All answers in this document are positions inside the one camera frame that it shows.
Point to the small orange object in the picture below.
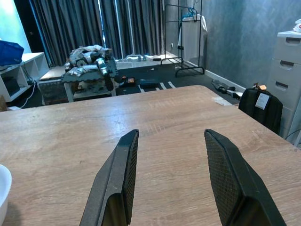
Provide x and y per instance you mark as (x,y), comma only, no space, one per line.
(261,87)

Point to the black backpack with white tag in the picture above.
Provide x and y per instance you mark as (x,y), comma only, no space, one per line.
(251,106)

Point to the white drawer cabinet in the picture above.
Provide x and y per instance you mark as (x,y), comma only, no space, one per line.
(285,70)

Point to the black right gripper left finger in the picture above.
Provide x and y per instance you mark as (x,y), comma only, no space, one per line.
(113,179)

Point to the black crate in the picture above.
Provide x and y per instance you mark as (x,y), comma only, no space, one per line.
(53,93)

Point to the white bowl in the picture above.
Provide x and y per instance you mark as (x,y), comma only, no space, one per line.
(4,186)

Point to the low white workbench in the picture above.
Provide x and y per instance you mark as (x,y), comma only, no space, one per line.
(70,90)

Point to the dark blue case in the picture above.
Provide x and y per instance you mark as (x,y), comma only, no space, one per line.
(149,83)

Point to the white shelf unit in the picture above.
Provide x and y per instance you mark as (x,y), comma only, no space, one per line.
(30,63)

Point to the dark grey curtains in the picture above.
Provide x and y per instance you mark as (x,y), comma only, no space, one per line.
(70,26)

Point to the brown cardboard sheet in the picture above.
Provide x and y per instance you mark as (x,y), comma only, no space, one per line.
(53,73)

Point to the black clothes rack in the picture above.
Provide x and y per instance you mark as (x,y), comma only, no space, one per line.
(200,47)

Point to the orange and black tool case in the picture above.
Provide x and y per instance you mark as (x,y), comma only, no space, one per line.
(128,81)

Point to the blue clothes hanger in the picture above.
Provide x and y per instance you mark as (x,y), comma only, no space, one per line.
(192,13)

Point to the blue bag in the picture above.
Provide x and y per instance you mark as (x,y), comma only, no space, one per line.
(9,53)

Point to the grey tool on floor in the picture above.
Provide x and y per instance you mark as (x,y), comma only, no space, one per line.
(221,86)

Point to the white hanging garment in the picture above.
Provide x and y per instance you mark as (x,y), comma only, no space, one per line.
(191,40)

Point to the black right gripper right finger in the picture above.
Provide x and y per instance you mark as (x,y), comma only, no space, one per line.
(235,183)

